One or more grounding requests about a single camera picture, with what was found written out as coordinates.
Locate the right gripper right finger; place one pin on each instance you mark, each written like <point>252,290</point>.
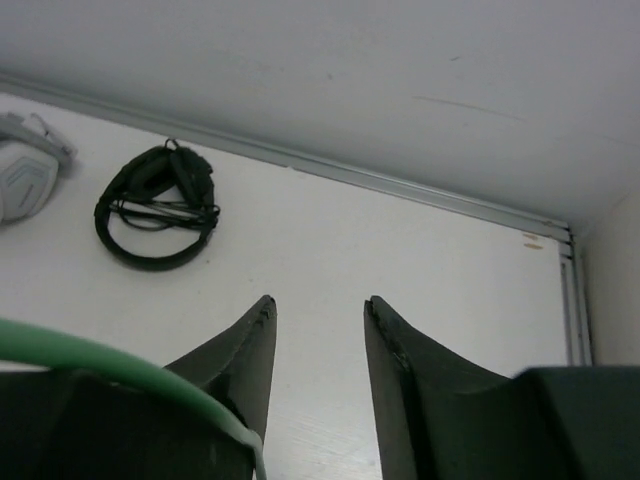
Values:
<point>440,416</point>

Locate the grey white headphones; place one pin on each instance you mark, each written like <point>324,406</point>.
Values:
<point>33,155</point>

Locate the black headphones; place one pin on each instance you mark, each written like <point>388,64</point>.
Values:
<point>168,186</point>

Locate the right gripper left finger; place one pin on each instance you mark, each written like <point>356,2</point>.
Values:
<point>72,408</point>

